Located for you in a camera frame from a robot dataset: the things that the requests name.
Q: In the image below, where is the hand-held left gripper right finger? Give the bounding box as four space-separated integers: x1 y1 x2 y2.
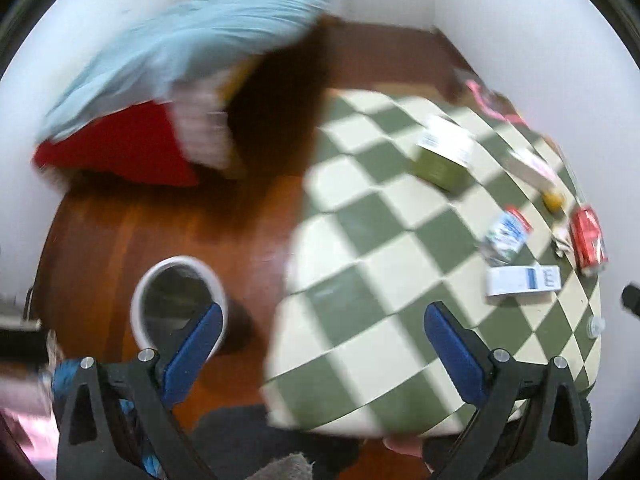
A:
424 301 590 480

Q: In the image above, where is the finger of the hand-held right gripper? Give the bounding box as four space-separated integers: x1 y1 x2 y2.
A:
621 284 640 320

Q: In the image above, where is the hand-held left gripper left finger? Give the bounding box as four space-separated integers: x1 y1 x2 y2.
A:
56 302 224 480

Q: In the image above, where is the red drink can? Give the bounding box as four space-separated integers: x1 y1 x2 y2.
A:
570 204 610 275

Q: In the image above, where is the white round trash bin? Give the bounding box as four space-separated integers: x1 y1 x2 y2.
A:
131 256 230 361

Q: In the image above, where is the paper scrap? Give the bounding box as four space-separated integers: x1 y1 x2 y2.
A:
551 227 576 258

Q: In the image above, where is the white box with blue print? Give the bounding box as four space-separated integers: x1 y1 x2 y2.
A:
486 263 562 299

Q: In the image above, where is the small yellow item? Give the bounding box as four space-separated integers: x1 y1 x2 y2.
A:
542 187 568 213

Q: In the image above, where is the blue white packet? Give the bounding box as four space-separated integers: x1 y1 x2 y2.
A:
482 205 533 267

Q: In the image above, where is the white carton with pink print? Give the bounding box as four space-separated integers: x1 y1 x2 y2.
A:
505 149 561 191

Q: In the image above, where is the green and white box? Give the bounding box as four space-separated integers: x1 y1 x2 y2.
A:
410 114 476 192

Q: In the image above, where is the person's left leg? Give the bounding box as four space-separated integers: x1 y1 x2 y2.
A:
192 405 361 480

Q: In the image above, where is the green white checkered tablecloth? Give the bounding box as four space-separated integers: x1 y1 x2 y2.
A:
262 89 603 436

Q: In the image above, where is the red bed sheet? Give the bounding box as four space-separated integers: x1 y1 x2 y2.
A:
32 101 201 188

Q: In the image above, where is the pink checkered mattress cover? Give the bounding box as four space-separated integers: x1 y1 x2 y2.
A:
172 67 241 171

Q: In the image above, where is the pink soft toy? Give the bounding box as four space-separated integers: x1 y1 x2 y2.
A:
465 79 528 128

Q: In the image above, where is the bed with blue duvet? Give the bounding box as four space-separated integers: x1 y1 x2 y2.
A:
37 0 336 143

